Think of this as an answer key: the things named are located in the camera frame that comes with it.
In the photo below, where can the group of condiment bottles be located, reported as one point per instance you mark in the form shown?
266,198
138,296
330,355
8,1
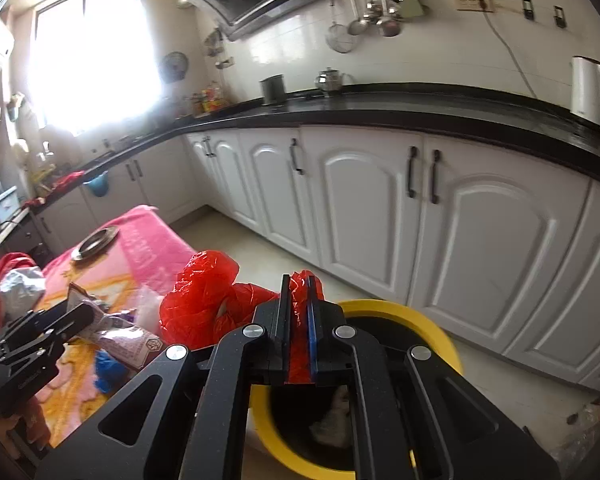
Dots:
212,99

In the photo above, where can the row of hanging kitchen utensils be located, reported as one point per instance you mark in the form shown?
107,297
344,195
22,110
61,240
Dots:
380,5

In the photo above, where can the pink printed blanket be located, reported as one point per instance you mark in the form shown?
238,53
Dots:
145,250

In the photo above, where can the round metal plate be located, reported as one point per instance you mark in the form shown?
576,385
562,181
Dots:
95,244

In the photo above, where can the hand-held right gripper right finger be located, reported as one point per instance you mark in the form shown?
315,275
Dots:
313,335

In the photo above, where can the white kettle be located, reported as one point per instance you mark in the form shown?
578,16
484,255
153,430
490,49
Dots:
587,90

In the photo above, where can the black wall hook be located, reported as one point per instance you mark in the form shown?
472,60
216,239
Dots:
528,9
559,16

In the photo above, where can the round grey wall object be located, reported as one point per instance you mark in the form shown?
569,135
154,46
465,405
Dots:
174,66

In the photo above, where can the beige wall power strip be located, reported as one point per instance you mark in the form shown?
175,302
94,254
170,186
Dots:
472,3

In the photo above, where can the silver foil bag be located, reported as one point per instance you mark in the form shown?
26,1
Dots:
20,287

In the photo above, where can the beige patterned snack packet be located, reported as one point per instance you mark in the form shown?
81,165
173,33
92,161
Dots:
130,347

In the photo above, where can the clear plastic bag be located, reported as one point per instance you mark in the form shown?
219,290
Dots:
587,430

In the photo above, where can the light blue plastic box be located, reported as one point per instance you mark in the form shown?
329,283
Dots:
5,206

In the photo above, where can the blue plastic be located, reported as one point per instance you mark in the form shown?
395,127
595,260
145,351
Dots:
110,370

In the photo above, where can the metal teapot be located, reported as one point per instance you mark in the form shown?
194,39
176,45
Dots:
329,82

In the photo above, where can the wall-mounted metal rack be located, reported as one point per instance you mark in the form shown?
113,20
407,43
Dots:
219,47

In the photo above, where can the black kitchen countertop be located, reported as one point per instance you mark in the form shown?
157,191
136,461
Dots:
380,110

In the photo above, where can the red cloth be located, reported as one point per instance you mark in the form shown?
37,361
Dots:
70,179

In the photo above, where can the silvery snack wrapper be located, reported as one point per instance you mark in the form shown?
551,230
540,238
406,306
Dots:
87,301

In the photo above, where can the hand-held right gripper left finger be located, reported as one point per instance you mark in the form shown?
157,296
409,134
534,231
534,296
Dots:
285,320

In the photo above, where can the dark cooking pot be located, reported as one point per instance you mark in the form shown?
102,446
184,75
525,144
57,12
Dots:
273,90

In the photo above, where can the blue plastic scoop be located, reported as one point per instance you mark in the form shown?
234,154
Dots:
97,185

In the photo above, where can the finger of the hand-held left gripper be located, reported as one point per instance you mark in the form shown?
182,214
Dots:
72,319
30,375

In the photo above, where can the clear crumpled plastic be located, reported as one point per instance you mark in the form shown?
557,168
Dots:
147,310

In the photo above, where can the white cabinet door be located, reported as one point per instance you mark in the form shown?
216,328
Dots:
172,180
495,260
365,210
235,180
580,310
275,195
197,175

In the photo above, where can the yellow round trash bin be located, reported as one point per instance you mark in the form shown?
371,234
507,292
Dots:
380,310

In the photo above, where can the white foam wrapper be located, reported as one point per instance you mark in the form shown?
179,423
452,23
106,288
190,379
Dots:
332,415

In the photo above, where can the kitchen window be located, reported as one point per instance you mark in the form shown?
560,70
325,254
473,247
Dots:
90,60

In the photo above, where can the red plastic bag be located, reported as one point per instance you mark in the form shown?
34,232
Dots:
205,300
10,262

